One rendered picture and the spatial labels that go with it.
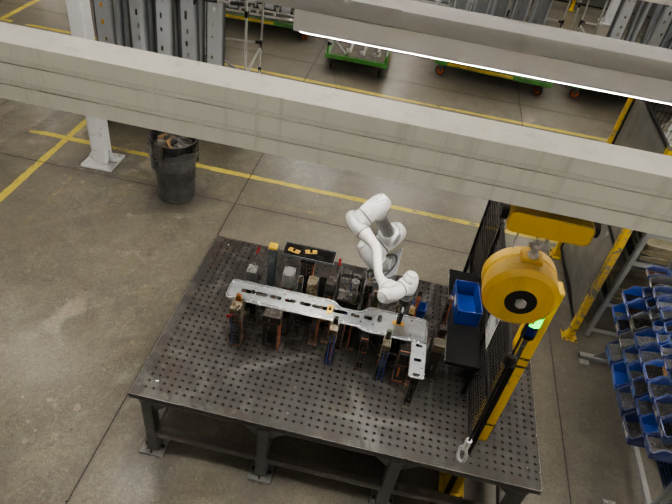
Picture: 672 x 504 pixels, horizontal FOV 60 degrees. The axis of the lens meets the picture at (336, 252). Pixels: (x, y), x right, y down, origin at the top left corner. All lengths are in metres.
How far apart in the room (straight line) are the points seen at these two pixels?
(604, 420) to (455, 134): 4.56
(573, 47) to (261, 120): 0.98
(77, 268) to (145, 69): 4.79
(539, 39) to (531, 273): 0.77
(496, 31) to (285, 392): 2.76
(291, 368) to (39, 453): 1.82
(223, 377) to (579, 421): 2.91
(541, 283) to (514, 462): 2.83
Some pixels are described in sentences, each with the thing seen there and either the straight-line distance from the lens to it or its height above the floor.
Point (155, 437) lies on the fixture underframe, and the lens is 4.31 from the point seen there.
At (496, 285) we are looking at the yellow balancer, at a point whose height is 3.10.
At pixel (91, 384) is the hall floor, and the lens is 4.87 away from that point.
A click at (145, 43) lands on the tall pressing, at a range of 7.67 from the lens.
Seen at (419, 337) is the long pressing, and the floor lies 1.00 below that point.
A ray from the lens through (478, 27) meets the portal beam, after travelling 1.69.
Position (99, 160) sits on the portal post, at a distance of 7.09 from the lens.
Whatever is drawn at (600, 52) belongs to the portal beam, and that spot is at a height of 3.32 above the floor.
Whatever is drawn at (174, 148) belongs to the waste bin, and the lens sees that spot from 5.96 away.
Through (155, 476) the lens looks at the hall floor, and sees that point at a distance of 4.37.
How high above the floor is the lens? 3.83
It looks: 40 degrees down
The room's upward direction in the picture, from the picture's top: 9 degrees clockwise
